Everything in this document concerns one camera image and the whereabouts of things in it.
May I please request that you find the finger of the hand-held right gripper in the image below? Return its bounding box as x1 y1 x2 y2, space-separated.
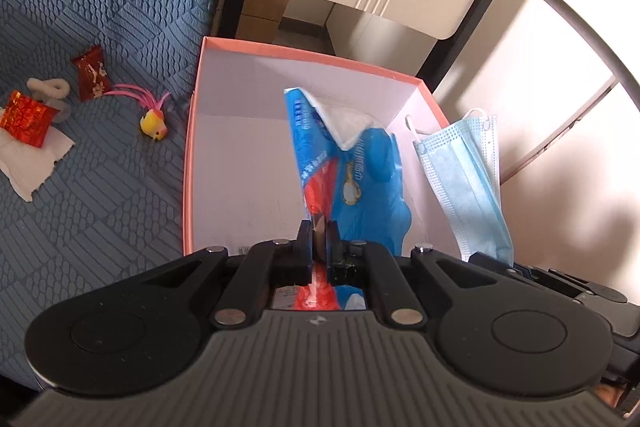
467 252 583 303

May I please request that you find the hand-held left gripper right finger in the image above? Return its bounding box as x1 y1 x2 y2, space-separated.
324 221 501 328

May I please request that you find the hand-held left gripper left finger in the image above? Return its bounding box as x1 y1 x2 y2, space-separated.
127 221 313 328

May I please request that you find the blue tissue pack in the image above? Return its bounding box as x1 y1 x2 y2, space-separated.
282 87 416 313

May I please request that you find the pink cardboard box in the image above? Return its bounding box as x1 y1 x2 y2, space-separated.
181 36 468 258

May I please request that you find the blue face mask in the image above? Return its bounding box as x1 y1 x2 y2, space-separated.
404 107 516 267

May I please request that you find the white paper towel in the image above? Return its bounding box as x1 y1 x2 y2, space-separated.
0 122 76 202

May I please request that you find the yellow chick toy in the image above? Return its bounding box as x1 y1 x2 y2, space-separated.
107 83 173 142

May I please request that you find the black curved metal tube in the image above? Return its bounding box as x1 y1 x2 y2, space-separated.
510 0 640 108

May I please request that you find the dark red candy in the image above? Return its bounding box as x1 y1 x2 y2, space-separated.
70 47 112 102

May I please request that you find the white fluffy loop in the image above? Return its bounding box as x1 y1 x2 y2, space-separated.
26 77 71 122

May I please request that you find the shiny red packet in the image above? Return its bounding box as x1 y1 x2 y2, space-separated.
0 90 57 148

